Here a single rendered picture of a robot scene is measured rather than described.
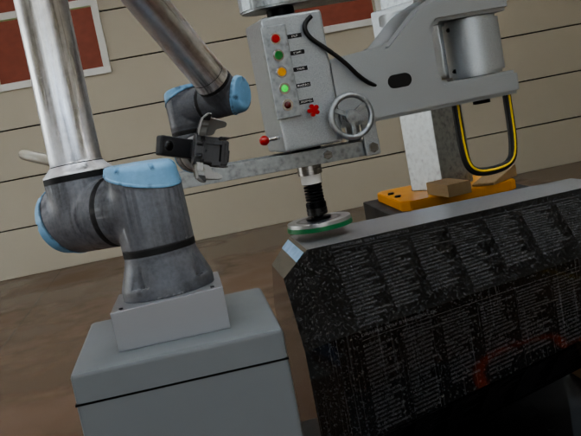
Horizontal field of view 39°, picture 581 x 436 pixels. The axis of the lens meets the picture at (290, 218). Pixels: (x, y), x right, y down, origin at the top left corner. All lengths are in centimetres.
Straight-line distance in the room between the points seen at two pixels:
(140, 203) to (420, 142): 206
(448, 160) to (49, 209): 208
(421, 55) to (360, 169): 621
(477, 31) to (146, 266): 161
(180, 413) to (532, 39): 831
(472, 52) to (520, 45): 664
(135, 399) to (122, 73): 728
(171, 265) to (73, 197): 27
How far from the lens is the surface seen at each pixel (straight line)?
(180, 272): 164
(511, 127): 301
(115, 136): 872
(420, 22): 278
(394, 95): 272
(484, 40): 288
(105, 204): 169
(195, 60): 195
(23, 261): 895
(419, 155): 354
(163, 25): 190
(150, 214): 164
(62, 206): 177
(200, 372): 157
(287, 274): 257
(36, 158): 244
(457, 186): 327
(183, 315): 162
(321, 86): 262
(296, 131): 259
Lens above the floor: 126
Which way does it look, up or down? 8 degrees down
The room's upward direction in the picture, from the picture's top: 11 degrees counter-clockwise
